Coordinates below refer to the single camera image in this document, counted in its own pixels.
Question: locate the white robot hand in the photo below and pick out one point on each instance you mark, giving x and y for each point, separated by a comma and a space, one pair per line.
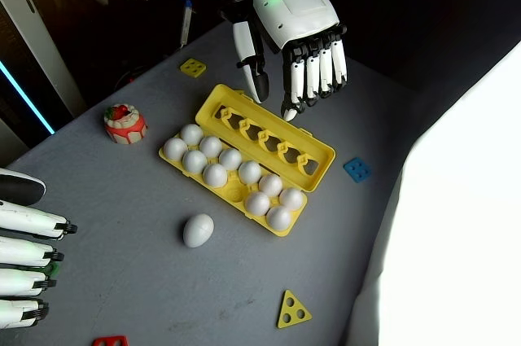
20, 250
293, 4

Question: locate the yellow egg carton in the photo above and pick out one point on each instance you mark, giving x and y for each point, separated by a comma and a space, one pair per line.
228, 96

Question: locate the white adapter stick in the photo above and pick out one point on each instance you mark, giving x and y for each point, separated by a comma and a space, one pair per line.
186, 24

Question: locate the yellow square block with holes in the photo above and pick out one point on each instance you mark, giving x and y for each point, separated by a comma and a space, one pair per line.
193, 67

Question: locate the grey table cloth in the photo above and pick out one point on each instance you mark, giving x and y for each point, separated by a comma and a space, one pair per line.
142, 281

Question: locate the red pentagon block with holes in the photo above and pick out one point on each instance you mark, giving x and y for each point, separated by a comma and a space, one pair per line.
110, 338

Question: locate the cyan light strip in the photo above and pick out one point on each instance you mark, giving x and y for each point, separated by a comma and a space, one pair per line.
26, 95

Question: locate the toy strawberry cream cake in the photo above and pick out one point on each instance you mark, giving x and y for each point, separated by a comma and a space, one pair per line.
124, 130

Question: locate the blue square block with holes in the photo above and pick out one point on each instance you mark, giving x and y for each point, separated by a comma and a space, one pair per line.
357, 169

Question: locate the white door panel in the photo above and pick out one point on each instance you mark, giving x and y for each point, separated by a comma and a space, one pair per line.
40, 49

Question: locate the yellow triangle block with holes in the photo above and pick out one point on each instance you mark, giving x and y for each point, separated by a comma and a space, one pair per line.
292, 309

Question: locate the white sheet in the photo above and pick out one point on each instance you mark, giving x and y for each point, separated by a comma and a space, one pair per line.
468, 220

